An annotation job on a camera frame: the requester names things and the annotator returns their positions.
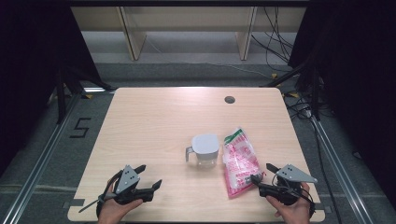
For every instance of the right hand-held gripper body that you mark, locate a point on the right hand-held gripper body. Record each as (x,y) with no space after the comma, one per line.
(292,174)

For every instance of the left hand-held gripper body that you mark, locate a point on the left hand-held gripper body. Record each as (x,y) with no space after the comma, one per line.
(127,180)

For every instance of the person's left hand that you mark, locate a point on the person's left hand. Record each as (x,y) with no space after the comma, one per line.
(112,213)

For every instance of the dark curtain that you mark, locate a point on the dark curtain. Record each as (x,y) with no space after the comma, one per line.
(358,77)
(31,62)

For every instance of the white plastic measuring cup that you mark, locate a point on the white plastic measuring cup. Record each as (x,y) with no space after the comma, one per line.
(205,146)

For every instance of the beige wooden shelf unit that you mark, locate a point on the beige wooden shelf unit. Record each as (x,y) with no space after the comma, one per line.
(186,18)

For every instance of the aluminium floor rail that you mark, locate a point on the aluminium floor rail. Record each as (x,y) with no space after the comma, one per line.
(339,168)
(34,174)

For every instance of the grey table bracket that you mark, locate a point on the grey table bracket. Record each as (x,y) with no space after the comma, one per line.
(74,202)
(322,207)

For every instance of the black metal stand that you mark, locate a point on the black metal stand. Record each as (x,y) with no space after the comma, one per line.
(316,93)
(61,99)

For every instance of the pink and white plastic bag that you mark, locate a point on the pink and white plastic bag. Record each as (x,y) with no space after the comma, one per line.
(241,161)

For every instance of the person's right hand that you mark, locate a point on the person's right hand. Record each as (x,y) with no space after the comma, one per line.
(294,214)

